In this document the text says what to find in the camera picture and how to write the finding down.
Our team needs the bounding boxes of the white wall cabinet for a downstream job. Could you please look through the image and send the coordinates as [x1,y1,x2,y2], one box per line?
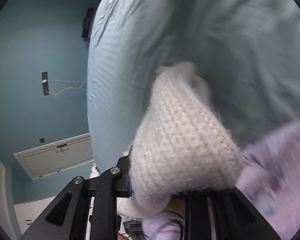
[14,196,56,235]

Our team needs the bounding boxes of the lilac sleeved forearm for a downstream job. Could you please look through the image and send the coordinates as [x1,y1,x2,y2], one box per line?
[236,119,300,239]

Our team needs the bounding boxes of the white puffy duvet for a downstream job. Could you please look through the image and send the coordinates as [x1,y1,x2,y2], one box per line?
[89,163,100,179]

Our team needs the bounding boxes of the white knitted sweater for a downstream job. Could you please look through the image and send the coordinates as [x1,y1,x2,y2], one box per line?
[117,62,244,218]

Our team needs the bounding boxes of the light blue bed sheet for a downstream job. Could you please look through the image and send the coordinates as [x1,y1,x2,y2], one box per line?
[87,0,300,171]

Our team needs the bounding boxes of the black wall socket strip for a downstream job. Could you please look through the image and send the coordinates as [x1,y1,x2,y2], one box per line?
[42,72,49,96]

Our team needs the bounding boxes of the white bedroom door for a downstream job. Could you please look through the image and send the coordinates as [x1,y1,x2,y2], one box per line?
[14,133,94,180]

